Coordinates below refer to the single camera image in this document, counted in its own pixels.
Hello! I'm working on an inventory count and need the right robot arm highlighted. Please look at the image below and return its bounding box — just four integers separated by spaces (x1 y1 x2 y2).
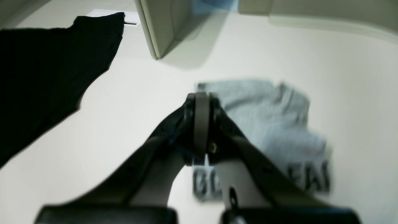
0 12 125 167

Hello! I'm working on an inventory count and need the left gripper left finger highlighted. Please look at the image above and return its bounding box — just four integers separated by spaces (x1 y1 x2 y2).
35 93 195 224

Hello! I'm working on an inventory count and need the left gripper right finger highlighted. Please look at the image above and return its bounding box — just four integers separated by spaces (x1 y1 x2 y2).
194 92 360 224

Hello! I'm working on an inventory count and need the grey T-shirt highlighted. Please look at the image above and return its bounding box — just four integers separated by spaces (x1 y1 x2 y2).
195 79 331 194

